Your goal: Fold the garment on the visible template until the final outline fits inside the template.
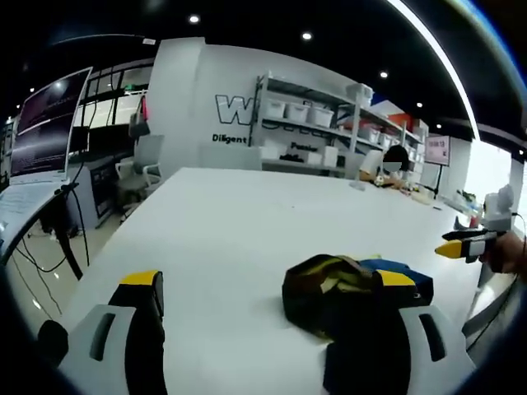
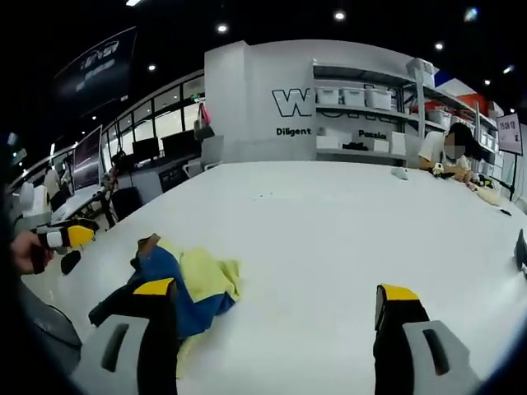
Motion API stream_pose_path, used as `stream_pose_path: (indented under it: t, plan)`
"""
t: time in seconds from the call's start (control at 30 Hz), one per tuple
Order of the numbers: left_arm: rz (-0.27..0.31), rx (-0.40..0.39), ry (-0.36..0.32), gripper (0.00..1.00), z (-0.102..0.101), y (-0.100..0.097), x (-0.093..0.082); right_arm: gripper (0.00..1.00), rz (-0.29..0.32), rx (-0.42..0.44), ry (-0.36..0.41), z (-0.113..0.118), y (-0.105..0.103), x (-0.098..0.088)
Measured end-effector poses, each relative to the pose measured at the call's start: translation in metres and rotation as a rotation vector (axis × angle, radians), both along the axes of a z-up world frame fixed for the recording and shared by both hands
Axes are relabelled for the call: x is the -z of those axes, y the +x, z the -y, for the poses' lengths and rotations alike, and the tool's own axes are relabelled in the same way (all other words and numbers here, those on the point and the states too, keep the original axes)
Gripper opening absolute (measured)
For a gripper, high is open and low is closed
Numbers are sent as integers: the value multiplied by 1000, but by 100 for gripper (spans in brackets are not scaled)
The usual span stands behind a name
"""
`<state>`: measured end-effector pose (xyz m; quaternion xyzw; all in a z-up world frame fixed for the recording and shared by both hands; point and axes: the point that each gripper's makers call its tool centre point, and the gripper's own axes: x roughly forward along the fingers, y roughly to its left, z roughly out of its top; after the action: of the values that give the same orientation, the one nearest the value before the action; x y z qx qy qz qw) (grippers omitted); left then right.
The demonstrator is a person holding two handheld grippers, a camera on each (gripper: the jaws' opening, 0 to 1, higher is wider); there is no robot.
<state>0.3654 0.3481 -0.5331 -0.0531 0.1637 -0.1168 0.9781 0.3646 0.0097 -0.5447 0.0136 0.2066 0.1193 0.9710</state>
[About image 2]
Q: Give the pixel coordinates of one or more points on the pale yellow cloth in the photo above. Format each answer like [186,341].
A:
[488,193]

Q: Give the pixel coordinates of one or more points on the blue and yellow garment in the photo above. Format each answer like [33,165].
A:
[197,296]

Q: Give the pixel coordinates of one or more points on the black computer monitor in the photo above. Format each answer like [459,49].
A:
[145,149]
[178,144]

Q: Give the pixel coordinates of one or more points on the sign board on stand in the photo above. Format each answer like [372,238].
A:
[509,133]

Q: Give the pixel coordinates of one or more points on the metal storage shelf rack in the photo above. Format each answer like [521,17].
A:
[366,119]

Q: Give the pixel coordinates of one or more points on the white storage bin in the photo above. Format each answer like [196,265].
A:
[353,97]
[328,95]
[379,98]

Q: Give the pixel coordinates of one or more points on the dark hanging banner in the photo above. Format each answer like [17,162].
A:
[99,70]

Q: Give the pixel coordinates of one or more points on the person's left hand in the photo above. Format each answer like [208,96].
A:
[24,251]

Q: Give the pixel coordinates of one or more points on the small white object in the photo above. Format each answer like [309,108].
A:
[399,173]

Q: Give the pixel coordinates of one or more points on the white office chair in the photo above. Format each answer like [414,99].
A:
[192,168]

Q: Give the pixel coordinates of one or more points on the black device at table edge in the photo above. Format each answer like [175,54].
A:
[522,251]

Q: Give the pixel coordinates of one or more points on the black oval object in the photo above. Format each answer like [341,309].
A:
[71,262]

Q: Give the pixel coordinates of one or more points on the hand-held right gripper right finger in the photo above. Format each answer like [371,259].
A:
[416,345]

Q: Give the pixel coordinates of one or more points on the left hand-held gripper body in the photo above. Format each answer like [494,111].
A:
[52,240]

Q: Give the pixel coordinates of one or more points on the hanging grey and pink bag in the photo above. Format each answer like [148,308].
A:
[203,125]

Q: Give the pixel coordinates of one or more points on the black office chair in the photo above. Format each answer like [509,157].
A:
[127,202]

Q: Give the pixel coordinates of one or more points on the white side desk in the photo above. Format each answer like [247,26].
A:
[80,203]

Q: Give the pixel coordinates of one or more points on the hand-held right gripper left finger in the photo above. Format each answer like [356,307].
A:
[123,354]

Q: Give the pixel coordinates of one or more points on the small black flat object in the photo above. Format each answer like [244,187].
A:
[505,212]

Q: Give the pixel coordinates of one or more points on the large tilted display screen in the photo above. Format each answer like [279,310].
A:
[87,158]

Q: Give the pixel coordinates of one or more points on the grey chair back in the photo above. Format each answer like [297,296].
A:
[53,325]

